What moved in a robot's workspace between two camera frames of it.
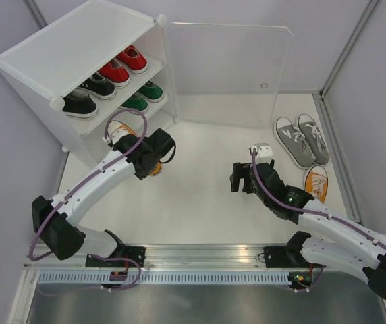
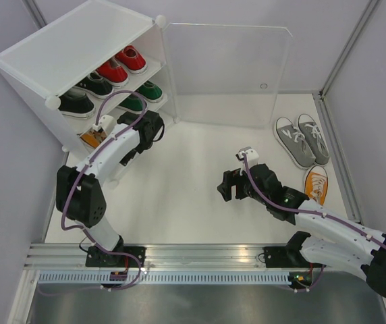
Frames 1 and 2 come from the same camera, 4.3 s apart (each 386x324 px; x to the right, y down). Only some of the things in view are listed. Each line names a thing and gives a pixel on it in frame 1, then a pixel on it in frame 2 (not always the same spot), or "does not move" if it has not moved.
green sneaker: x=151 y=92 does not move
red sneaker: x=116 y=73 does not move
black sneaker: x=100 y=88 does not move
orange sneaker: x=158 y=168 to x=92 y=138
